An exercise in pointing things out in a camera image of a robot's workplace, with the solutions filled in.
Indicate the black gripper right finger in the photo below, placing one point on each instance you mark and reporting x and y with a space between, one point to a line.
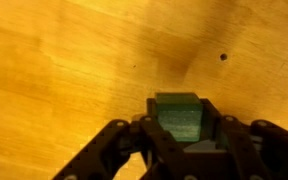
244 146

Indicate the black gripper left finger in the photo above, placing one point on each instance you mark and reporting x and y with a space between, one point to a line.
150 146

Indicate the small green box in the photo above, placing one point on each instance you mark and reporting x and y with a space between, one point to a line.
180 116

